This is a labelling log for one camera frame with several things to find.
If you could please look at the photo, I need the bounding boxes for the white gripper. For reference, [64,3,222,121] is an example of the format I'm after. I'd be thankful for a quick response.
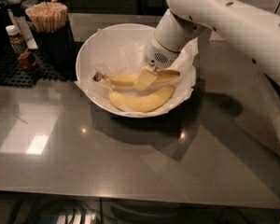
[133,35,179,91]

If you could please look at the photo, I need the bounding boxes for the yellow banana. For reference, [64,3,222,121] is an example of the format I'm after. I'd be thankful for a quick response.
[109,69,180,87]
[92,72,175,113]

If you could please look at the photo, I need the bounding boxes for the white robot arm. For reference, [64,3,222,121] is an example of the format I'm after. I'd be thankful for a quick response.
[136,0,280,89]

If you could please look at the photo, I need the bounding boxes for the white bowl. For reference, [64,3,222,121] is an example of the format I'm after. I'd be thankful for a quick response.
[75,22,197,119]

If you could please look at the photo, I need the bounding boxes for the white paper liner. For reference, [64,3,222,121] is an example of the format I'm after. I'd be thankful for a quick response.
[74,28,200,115]

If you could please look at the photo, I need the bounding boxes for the black chopstick holder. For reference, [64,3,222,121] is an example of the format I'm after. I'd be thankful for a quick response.
[33,21,76,73]

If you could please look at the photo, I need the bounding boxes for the bundle of wooden chopsticks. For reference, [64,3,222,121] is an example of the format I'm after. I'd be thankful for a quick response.
[25,2,68,33]

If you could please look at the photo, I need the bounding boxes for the small red-brown condiment jar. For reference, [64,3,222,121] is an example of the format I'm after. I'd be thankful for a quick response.
[17,51,36,71]

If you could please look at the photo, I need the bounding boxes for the sauce bottle white cap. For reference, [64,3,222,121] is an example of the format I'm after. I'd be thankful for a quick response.
[6,25,27,55]

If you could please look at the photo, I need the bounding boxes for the white flat card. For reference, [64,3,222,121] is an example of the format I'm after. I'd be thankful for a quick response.
[7,9,38,50]

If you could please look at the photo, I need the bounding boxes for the black grid mat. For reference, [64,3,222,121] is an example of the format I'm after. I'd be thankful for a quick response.
[0,46,77,88]

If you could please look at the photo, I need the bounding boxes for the dark lidded jar right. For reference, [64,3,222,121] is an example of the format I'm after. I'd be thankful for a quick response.
[21,0,39,14]

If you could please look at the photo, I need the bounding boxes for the dark lidded jar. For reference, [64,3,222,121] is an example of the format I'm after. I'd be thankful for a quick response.
[7,0,24,17]
[21,0,39,14]

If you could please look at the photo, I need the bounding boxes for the dark lidded jar left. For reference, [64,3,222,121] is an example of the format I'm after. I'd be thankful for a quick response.
[7,0,24,17]

